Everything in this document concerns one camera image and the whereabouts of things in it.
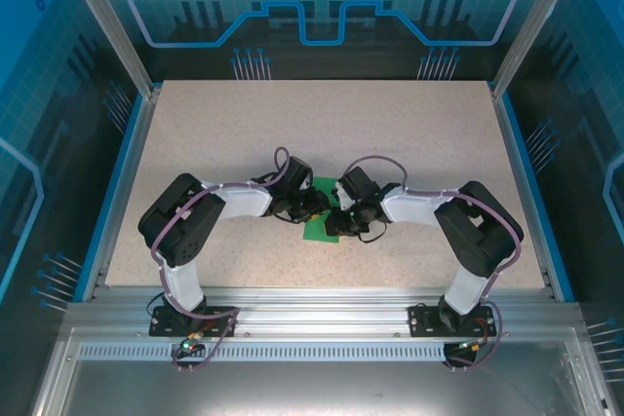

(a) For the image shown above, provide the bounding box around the left aluminium frame post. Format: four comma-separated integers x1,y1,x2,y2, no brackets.
53,0,162,98

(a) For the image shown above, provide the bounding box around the slotted grey cable duct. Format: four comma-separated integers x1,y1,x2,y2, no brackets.
76,343,493,363

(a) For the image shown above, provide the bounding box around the steel tray panel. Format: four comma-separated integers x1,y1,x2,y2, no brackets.
28,327,615,416

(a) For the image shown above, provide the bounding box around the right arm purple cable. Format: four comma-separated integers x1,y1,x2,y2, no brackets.
346,155,522,371

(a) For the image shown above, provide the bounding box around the aluminium front rail beam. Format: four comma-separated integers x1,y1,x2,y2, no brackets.
65,286,584,339

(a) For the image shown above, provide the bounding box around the aluminium frame post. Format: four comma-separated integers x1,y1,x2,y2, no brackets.
53,0,162,98
489,0,589,98

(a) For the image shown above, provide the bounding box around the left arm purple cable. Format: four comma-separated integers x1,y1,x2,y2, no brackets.
150,145,241,373

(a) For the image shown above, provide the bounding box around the left aluminium side rail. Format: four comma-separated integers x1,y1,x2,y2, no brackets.
82,87,162,303

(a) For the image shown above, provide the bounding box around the cable connector with led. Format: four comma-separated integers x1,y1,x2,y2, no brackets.
177,332,204,357
455,337,488,354

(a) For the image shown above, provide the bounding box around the right aluminium frame post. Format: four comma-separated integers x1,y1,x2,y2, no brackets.
489,0,589,98

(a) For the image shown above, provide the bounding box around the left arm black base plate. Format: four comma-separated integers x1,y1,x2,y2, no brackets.
148,305,239,338

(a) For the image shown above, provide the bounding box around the left cable connector with LED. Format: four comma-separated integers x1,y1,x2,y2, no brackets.
177,332,204,357

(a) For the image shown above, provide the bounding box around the aluminium side rail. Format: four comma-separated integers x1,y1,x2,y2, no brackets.
82,87,162,303
488,84,562,303

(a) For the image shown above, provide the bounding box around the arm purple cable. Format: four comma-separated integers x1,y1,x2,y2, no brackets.
346,155,522,371
150,145,241,373

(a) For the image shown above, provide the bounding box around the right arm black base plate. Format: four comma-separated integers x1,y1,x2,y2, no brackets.
408,302,498,338

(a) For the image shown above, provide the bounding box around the right aluminium side rail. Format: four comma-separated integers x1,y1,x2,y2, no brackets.
488,84,562,303

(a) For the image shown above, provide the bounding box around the right cable connector with LED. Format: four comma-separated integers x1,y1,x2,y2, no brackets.
455,337,488,354

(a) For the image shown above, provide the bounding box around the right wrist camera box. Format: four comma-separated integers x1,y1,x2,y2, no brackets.
333,180,356,211

